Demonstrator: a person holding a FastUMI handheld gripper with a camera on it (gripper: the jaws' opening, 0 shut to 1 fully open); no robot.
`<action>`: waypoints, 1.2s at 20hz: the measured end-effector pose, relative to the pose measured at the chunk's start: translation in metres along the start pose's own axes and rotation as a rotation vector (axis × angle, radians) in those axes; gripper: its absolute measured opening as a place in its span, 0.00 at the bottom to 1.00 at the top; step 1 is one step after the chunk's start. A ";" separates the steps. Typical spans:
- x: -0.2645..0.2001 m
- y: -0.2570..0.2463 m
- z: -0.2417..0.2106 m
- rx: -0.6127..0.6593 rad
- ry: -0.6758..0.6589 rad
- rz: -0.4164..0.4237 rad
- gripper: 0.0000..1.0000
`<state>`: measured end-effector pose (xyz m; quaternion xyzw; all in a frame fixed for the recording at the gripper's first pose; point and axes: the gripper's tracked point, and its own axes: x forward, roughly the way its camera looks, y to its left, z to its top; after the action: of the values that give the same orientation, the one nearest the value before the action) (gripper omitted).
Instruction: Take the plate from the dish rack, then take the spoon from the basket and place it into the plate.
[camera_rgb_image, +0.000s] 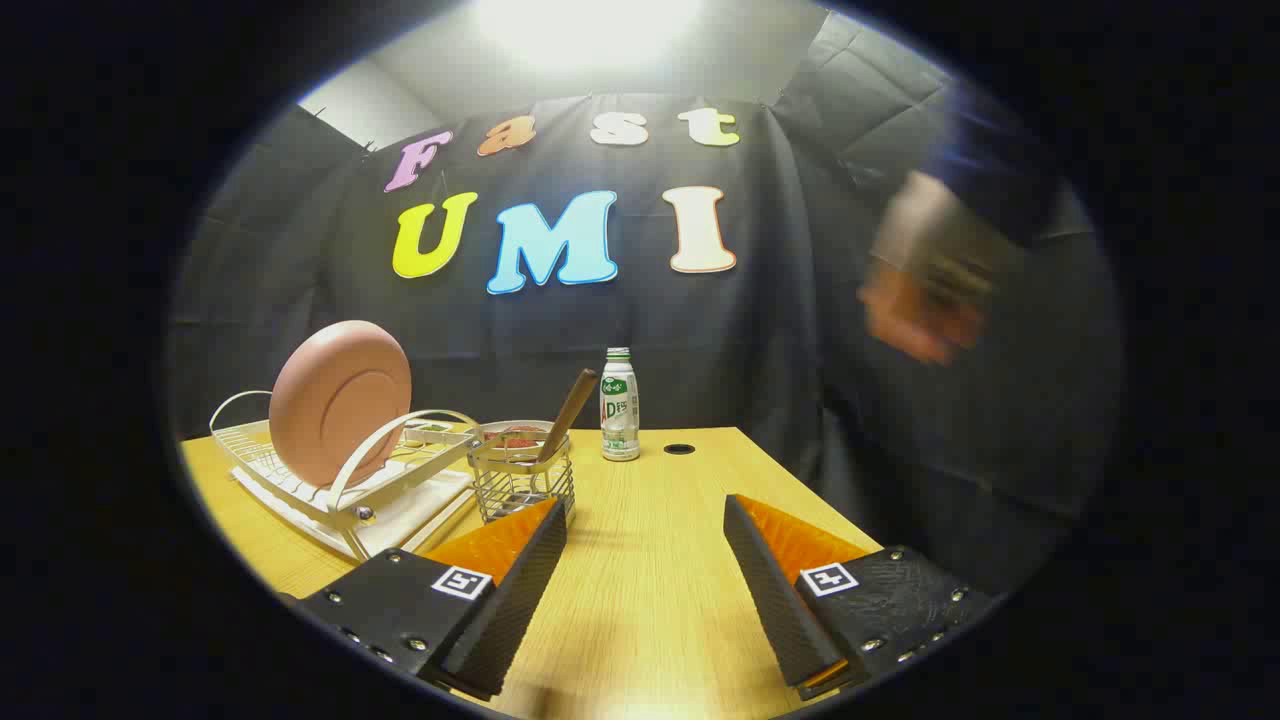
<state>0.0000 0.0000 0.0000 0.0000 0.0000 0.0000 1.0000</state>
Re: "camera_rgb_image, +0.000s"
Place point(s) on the beige round dish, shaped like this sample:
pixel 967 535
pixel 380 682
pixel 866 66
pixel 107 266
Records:
pixel 497 428

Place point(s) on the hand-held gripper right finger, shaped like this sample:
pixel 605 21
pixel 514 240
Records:
pixel 775 600

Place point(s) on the white divided bean tray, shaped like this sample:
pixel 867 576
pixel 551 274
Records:
pixel 430 427

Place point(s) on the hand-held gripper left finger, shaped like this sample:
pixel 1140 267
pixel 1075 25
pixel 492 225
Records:
pixel 510 610

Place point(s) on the red meat piece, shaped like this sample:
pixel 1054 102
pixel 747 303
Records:
pixel 515 439

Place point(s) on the pink plate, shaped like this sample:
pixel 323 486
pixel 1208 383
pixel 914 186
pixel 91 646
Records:
pixel 335 400

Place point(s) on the black backdrop cloth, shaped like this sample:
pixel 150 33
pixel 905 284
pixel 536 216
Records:
pixel 600 330

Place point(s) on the white drink bottle green label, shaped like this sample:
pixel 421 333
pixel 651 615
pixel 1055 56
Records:
pixel 620 410

